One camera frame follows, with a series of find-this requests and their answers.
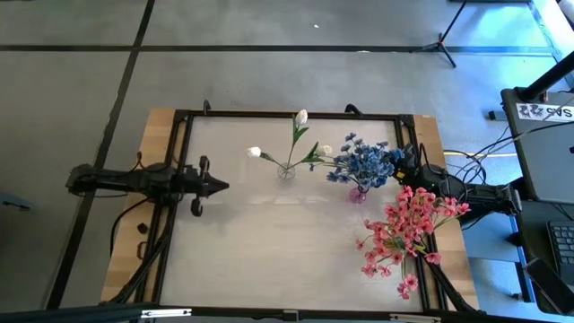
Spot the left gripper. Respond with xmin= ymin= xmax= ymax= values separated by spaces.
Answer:
xmin=180 ymin=154 xmax=230 ymax=198

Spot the small blue flower bunch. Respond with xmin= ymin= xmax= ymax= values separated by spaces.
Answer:
xmin=374 ymin=140 xmax=406 ymax=189

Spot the white artificial tulip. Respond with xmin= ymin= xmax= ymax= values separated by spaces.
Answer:
xmin=286 ymin=109 xmax=310 ymax=174
xmin=246 ymin=145 xmax=288 ymax=174
xmin=289 ymin=141 xmax=335 ymax=174

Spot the large blue flower bunch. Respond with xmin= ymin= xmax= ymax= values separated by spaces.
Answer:
xmin=325 ymin=132 xmax=396 ymax=190

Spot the clear glass vase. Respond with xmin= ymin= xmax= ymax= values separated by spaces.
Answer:
xmin=276 ymin=161 xmax=297 ymax=183

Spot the purple glass vase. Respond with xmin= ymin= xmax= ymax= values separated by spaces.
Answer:
xmin=349 ymin=186 xmax=370 ymax=204

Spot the black tripod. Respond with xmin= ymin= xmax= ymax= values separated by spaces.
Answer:
xmin=410 ymin=0 xmax=468 ymax=69

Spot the black side desk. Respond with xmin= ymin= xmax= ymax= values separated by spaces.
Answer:
xmin=456 ymin=177 xmax=574 ymax=318

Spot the grey laptop with sticker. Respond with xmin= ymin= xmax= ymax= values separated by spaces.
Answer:
xmin=500 ymin=87 xmax=574 ymax=205

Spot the black pole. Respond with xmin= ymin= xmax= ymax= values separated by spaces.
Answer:
xmin=518 ymin=50 xmax=574 ymax=102

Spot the black keyboard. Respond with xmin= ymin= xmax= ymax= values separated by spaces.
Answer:
xmin=545 ymin=219 xmax=574 ymax=286

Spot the black smartphone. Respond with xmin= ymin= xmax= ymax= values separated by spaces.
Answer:
xmin=523 ymin=257 xmax=571 ymax=316

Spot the small grey object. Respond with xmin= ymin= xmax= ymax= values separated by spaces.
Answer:
xmin=0 ymin=191 xmax=35 ymax=212

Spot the black aluminium frame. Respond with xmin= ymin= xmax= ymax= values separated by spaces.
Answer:
xmin=100 ymin=99 xmax=481 ymax=323

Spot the black cable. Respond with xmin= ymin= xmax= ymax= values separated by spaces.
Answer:
xmin=109 ymin=196 xmax=149 ymax=259

